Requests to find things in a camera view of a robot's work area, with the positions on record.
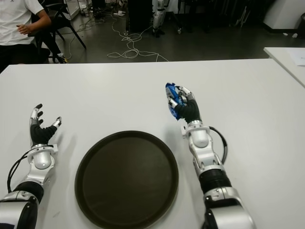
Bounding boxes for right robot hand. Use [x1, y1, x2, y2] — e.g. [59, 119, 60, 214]
[167, 84, 202, 124]

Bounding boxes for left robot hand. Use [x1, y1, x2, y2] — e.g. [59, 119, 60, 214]
[29, 103, 62, 146]

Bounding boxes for blue Oreo cookie pack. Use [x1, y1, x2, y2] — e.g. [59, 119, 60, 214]
[165, 82, 189, 122]

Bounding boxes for round dark brown tray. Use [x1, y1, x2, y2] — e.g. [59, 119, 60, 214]
[74, 130, 179, 229]

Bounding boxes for silver humanoid robot legs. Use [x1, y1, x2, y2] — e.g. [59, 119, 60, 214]
[152, 0, 170, 38]

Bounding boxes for white side table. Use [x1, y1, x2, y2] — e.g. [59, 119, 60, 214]
[263, 47, 305, 88]

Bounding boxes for black cabinet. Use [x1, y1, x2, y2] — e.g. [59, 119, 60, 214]
[128, 0, 153, 33]

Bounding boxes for black chair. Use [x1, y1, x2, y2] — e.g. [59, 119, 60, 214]
[30, 0, 87, 64]

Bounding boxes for seated person white shirt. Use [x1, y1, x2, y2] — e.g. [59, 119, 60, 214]
[0, 0, 52, 73]

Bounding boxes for white paper sheet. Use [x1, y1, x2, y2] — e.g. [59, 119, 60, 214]
[289, 49, 305, 66]

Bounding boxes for white counter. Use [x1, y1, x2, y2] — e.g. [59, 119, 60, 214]
[262, 0, 305, 31]

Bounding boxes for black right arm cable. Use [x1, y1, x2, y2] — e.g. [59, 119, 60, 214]
[208, 126, 229, 165]

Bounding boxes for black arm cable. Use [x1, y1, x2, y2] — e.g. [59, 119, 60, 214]
[6, 150, 35, 194]
[208, 126, 229, 165]

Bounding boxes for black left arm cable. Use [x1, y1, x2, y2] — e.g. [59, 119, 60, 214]
[6, 150, 35, 194]

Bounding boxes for white floor cable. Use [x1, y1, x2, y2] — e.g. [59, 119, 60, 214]
[107, 9, 170, 62]

